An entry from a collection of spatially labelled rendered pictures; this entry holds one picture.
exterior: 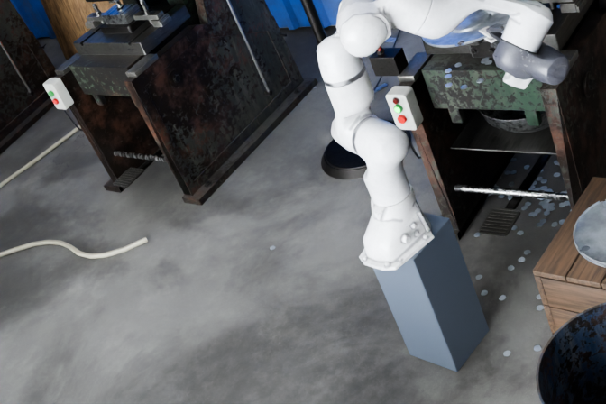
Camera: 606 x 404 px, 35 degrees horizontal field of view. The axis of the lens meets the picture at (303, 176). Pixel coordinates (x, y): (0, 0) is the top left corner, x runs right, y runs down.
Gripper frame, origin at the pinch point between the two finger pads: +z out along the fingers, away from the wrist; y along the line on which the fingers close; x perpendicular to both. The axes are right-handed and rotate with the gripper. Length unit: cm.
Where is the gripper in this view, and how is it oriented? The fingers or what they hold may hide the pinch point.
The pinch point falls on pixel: (490, 34)
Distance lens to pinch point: 272.1
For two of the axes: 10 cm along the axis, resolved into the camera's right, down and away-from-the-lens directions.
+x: -8.9, 4.4, -0.8
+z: -2.6, -3.7, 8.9
